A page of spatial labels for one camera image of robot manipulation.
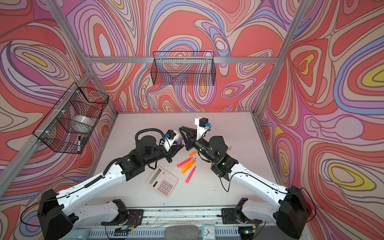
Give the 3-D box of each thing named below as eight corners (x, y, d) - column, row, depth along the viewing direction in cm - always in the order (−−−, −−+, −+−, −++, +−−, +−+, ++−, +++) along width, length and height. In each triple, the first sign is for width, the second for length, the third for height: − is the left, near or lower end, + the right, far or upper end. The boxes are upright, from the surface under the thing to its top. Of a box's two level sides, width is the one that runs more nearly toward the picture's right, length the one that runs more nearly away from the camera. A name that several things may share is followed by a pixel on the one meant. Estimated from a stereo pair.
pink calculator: (146, 184, 85) (145, 182, 83) (159, 167, 92) (158, 165, 89) (168, 198, 80) (167, 196, 78) (179, 179, 87) (179, 177, 85)
